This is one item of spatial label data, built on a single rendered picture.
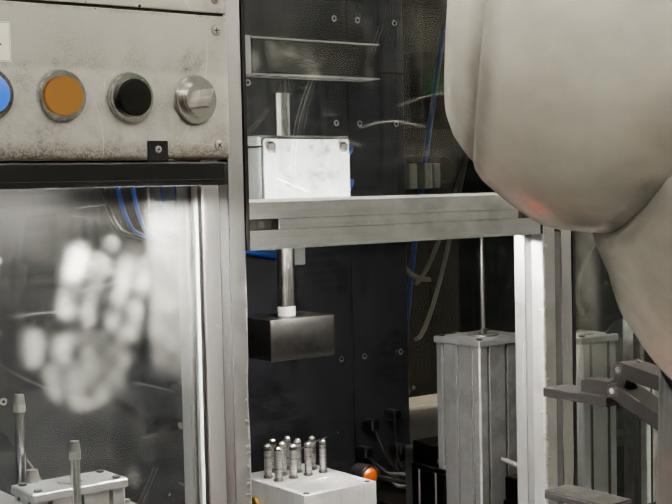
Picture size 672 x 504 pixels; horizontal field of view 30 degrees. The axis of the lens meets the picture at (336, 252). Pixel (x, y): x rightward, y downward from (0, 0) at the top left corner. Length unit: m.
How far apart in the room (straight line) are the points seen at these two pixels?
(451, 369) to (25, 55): 0.75
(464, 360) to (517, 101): 1.23
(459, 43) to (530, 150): 0.03
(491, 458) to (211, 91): 0.68
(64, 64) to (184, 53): 0.11
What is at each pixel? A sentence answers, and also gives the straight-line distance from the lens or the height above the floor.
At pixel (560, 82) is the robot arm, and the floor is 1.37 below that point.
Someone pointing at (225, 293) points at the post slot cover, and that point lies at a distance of 1.09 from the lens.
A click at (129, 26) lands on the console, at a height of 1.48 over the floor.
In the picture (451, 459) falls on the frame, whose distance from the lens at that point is 1.57.
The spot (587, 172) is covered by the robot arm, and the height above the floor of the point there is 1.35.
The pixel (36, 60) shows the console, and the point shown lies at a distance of 1.00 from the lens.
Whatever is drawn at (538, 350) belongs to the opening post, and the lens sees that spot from 1.36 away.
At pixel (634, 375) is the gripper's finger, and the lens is 1.01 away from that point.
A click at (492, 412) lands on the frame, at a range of 1.54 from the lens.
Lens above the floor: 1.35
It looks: 3 degrees down
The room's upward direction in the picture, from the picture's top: 1 degrees counter-clockwise
